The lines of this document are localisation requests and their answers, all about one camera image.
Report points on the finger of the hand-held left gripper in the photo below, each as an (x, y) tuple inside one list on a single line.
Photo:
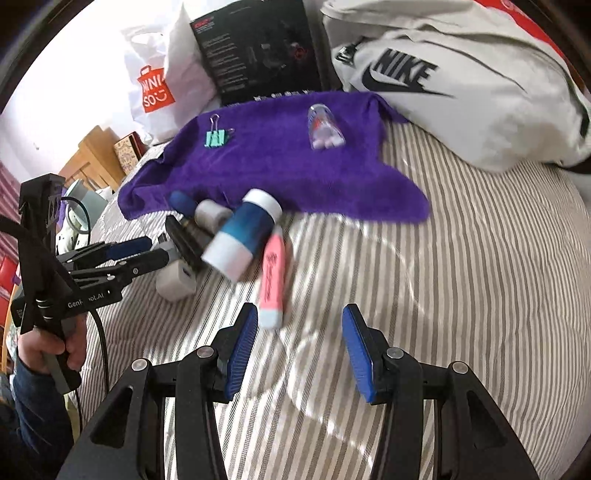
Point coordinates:
[(147, 262), (129, 248)]

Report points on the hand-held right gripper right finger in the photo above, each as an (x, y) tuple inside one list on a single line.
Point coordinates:
[(358, 350)]

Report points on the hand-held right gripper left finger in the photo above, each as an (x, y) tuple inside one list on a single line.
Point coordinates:
[(242, 350)]

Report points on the small white adapter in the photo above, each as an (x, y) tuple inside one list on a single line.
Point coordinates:
[(170, 251)]

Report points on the white charger plug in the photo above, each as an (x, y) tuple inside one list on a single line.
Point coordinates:
[(212, 214), (173, 281)]

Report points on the black oblong object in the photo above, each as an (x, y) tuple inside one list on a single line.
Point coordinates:
[(184, 247)]

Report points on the pink highlighter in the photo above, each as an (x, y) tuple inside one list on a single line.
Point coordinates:
[(272, 277)]

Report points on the blue and white bottle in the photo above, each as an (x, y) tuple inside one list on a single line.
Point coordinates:
[(244, 230)]

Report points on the clear candy bottle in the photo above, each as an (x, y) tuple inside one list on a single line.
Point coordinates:
[(323, 129)]

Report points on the person's left forearm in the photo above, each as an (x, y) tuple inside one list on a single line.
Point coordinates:
[(32, 415)]

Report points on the person's left hand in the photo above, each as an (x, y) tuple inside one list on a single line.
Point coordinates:
[(32, 355)]

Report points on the striped bed sheet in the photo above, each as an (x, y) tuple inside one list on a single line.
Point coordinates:
[(415, 323)]

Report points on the dark blue rounded object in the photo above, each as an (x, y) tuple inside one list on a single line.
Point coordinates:
[(181, 201)]

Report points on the pale grey object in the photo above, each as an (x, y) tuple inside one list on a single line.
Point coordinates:
[(81, 196)]

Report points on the red striped cloth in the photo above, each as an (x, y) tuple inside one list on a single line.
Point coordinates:
[(9, 207)]

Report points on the patterned small box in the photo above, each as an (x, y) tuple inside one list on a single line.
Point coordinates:
[(125, 152)]

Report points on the wooden furniture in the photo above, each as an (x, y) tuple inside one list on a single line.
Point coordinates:
[(87, 157)]

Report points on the green binder clip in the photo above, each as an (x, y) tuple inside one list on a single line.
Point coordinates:
[(214, 139)]

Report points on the white shopping bag red logo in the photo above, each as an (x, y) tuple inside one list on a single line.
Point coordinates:
[(157, 92)]

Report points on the purple towel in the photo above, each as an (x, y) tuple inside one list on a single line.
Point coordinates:
[(277, 152)]

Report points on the black headphone box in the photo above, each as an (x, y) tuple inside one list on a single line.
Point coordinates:
[(258, 50)]

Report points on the grey bag black logo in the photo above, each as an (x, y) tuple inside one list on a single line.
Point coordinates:
[(461, 115)]

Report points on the red printed bag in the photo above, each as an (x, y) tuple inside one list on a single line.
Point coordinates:
[(501, 5)]

